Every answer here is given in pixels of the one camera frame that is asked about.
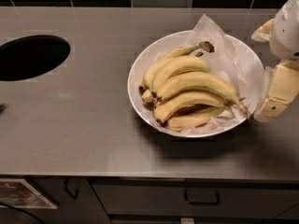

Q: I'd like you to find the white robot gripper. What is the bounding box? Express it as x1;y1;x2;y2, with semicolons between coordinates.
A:
251;0;299;122

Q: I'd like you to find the large top yellow banana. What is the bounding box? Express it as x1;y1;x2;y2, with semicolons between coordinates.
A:
156;72;251;119

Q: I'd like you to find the rear banana with stem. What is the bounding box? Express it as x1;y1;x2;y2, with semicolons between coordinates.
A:
138;41;214;92

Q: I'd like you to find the upper middle yellow banana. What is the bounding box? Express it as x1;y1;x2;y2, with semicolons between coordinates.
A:
149;56;211;93

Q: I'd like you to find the white ceramic bowl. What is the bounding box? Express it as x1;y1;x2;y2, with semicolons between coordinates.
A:
127;29;265;139

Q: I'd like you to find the front bottom yellow banana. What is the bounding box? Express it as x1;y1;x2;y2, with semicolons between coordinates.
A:
164;106;225;132

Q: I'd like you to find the small banana stub left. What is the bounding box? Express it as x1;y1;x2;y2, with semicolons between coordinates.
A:
141;90;153;104

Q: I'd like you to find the white paper liner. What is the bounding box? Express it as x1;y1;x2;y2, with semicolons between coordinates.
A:
138;14;265;136

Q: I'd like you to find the dark drawer front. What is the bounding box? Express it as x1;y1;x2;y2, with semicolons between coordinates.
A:
93;184;298;218

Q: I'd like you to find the round black counter hole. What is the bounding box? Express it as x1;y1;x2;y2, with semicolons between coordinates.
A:
0;35;71;81

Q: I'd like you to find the paper sign on cabinet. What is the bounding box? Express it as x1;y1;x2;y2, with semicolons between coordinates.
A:
0;178;58;209

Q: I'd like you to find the black drawer handle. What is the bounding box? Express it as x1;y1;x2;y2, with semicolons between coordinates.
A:
184;189;221;206

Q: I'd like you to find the black cabinet door handle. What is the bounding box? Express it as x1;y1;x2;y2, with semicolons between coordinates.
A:
64;178;79;200

